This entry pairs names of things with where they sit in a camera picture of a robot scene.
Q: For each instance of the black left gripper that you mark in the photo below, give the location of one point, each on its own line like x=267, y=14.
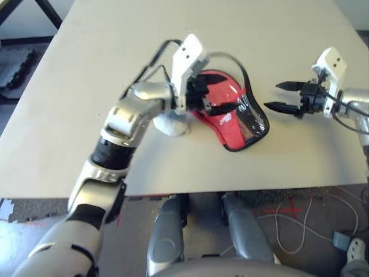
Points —
x=196, y=95

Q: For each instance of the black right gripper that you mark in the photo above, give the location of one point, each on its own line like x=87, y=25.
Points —
x=312, y=96

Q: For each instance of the red ping-pong paddle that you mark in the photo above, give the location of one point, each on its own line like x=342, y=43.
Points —
x=222, y=92

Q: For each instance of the red black paddle case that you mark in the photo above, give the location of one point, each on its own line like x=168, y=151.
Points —
x=222, y=127

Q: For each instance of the white plastic bag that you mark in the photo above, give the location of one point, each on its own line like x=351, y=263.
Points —
x=173, y=127

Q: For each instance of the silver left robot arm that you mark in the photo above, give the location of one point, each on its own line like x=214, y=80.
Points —
x=127, y=115

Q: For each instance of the red tape cross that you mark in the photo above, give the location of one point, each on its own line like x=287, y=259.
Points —
x=291, y=209

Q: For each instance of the grey right robot leg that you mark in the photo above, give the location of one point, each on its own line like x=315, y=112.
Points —
x=245, y=231

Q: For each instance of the grey robot leg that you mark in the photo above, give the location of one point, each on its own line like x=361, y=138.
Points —
x=165, y=242
x=245, y=231

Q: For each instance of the grey foot pedal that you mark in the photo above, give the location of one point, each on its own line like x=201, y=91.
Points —
x=340, y=241

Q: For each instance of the grey left robot leg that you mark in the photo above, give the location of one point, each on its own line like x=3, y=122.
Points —
x=165, y=242

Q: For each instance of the red tape line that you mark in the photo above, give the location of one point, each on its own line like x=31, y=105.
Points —
x=118, y=220

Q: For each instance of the white perforated shoe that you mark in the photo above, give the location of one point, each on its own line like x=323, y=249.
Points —
x=357, y=249

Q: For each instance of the grey robot torso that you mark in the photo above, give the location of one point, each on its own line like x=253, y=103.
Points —
x=230, y=269

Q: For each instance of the grey bystander trouser leg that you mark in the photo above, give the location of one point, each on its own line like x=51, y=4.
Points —
x=354, y=269

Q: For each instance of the black foam mat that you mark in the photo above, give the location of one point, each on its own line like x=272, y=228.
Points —
x=14, y=69

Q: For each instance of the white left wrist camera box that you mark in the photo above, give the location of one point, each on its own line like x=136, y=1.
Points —
x=187, y=54

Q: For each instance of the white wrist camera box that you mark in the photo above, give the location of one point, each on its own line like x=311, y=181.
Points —
x=331, y=62
x=187, y=54

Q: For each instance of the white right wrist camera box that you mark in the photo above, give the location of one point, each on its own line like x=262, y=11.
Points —
x=331, y=62

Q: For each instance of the black metal frame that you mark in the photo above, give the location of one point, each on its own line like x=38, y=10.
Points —
x=50, y=13

